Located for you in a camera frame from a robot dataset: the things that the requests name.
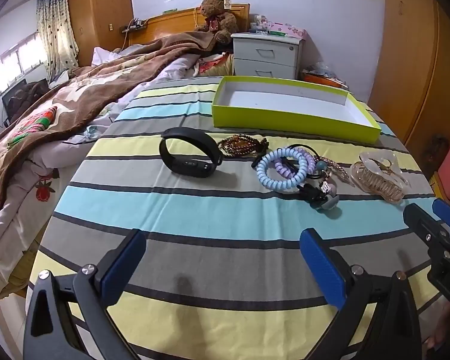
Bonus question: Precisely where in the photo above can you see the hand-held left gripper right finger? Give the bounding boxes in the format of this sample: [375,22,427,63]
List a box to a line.
[299,228,422,360]

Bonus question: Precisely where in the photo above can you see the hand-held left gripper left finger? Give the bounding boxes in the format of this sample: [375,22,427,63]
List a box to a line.
[22,229,148,360]

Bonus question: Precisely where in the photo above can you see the clear beige claw clip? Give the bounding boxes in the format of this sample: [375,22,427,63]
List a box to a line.
[350,151,411,205]

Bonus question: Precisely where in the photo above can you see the gold chain hair accessory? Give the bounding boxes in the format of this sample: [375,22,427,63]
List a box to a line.
[315,155,351,187]

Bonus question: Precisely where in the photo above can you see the black hair tie round charm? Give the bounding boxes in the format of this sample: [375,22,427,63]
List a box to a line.
[251,143,336,181]

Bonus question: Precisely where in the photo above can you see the blue spiral hair tie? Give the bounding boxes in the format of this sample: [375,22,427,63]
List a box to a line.
[256,147,309,190]

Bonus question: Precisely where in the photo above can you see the black smart band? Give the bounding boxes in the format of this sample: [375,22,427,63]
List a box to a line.
[159,127,224,178]

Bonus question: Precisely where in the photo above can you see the lime green cardboard box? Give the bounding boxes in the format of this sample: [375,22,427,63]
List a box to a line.
[211,76,382,144]

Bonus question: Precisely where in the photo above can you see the person's right hand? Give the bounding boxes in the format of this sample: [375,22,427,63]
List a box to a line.
[424,303,450,360]

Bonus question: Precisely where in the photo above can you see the dark brown ornament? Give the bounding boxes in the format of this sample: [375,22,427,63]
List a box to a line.
[422,135,450,170]

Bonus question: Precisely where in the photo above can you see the striped bed sheet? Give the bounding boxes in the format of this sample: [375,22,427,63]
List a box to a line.
[26,75,447,360]

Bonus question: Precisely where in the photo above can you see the white floral quilt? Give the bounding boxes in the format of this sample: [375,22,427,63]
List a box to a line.
[0,45,211,304]

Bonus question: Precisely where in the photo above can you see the orange plastic basin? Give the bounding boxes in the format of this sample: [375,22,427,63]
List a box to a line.
[303,70,348,91]

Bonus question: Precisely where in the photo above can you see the large wooden wardrobe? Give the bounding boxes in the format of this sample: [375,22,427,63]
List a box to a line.
[371,0,450,154]

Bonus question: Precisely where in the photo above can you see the brown fleece blanket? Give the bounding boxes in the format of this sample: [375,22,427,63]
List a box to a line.
[0,30,220,226]

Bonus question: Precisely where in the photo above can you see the black computer monitor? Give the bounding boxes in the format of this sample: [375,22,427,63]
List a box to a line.
[2,79,50,125]

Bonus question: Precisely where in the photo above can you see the yellow pillow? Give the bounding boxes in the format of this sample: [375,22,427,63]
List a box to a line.
[196,52,235,78]

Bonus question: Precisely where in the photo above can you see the grey drawer nightstand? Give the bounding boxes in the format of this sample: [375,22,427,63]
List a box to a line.
[230,31,308,80]

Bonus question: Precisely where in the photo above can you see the window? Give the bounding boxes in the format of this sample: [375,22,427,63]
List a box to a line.
[0,32,47,110]

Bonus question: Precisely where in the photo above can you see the pink floral box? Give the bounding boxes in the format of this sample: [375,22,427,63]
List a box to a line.
[268,20,308,39]

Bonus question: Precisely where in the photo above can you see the power strip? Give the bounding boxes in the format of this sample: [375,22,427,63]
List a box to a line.
[120,19,149,33]

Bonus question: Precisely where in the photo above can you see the spotted curtain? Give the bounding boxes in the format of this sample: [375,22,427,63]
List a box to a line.
[35,0,79,83]

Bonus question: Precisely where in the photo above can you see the wooden headboard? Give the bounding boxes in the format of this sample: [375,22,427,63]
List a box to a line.
[122,3,251,51]

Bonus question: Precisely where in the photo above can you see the wooden corner cabinet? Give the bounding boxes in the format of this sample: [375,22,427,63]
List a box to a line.
[67,0,134,69]

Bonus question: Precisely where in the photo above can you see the brown teddy bear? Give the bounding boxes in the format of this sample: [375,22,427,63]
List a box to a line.
[194,0,239,44]

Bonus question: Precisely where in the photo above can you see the purple spiral hair tie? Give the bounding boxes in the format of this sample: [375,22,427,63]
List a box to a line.
[272,149,317,179]

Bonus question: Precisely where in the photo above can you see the brown bead bracelet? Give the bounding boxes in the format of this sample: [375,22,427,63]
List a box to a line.
[217,134,269,158]

